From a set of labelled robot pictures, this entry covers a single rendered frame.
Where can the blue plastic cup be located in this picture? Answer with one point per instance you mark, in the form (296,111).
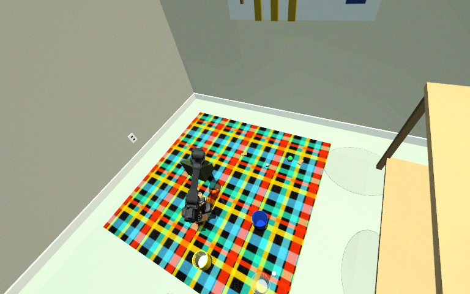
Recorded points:
(259,218)

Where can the brown wooden catapult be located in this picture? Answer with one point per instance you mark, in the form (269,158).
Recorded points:
(201,203)

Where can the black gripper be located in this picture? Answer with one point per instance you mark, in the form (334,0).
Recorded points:
(205,208)

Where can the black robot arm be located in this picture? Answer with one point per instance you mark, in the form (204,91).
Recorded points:
(192,200)

